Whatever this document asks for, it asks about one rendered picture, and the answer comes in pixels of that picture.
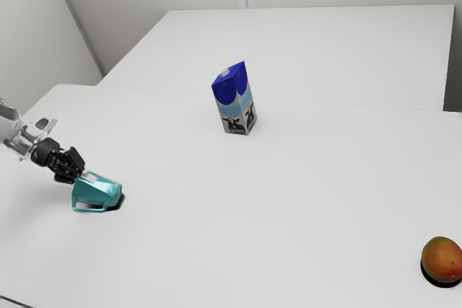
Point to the red and orange mango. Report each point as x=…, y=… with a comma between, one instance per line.
x=442, y=258

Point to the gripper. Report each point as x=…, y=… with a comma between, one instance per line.
x=42, y=153

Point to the blue and white milk carton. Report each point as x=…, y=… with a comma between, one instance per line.
x=235, y=100

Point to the teal faceted mug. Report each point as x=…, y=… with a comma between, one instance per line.
x=96, y=193

